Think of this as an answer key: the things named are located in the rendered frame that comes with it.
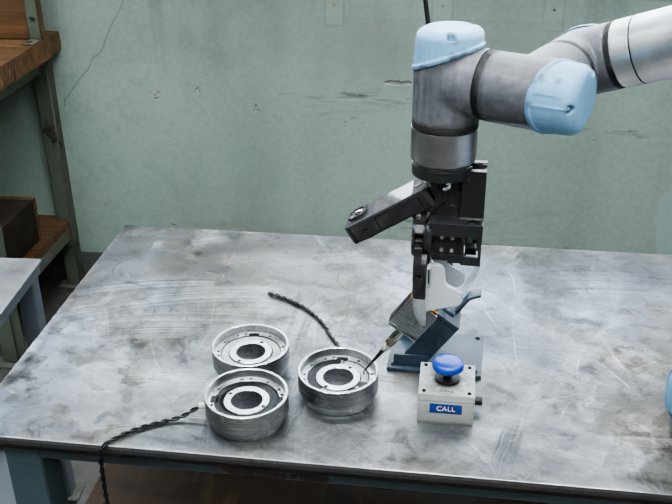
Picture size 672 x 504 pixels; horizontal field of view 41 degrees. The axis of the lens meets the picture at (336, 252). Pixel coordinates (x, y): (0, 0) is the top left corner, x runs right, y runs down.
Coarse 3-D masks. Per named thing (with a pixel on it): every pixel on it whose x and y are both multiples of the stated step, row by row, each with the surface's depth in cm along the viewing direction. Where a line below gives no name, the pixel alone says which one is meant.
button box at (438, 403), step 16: (432, 368) 116; (464, 368) 116; (432, 384) 113; (448, 384) 113; (464, 384) 113; (432, 400) 112; (448, 400) 111; (464, 400) 111; (480, 400) 114; (432, 416) 113; (448, 416) 112; (464, 416) 112
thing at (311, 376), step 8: (328, 360) 121; (336, 360) 121; (344, 360) 121; (312, 368) 119; (320, 368) 119; (312, 376) 118; (360, 376) 118; (368, 376) 118; (312, 384) 116; (360, 384) 116
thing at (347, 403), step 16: (320, 352) 121; (336, 352) 122; (352, 352) 121; (304, 368) 119; (336, 368) 119; (352, 368) 119; (368, 368) 119; (304, 384) 114; (320, 384) 116; (336, 384) 120; (352, 384) 116; (368, 384) 114; (304, 400) 118; (320, 400) 113; (336, 400) 113; (352, 400) 113; (368, 400) 115
